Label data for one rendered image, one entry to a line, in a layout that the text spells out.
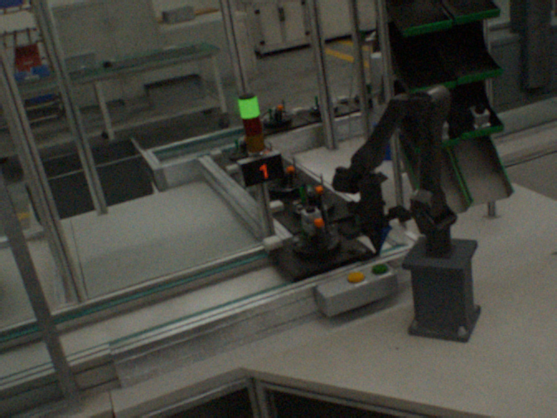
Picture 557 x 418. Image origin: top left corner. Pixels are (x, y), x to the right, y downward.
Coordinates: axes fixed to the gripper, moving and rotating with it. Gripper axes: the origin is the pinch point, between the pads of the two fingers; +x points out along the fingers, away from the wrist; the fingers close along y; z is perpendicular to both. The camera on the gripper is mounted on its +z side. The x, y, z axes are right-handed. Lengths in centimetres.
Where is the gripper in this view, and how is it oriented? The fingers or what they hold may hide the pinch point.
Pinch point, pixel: (376, 240)
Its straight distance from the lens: 172.3
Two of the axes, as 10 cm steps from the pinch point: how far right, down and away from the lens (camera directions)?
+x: 1.6, 9.1, 3.9
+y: -9.2, 2.8, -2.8
